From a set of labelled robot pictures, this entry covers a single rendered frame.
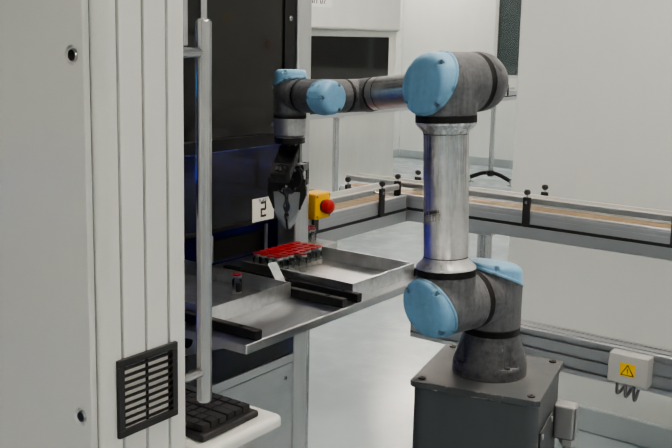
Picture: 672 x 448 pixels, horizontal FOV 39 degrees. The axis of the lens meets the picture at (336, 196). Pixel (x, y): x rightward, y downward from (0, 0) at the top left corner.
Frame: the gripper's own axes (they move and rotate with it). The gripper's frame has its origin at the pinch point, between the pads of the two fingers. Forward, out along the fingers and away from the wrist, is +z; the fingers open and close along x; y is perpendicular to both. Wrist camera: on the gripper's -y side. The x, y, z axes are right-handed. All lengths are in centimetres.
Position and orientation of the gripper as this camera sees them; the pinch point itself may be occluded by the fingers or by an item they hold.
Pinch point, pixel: (286, 224)
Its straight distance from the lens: 218.1
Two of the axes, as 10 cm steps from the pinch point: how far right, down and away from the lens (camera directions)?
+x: -9.8, -0.4, 1.8
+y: 1.9, -1.5, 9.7
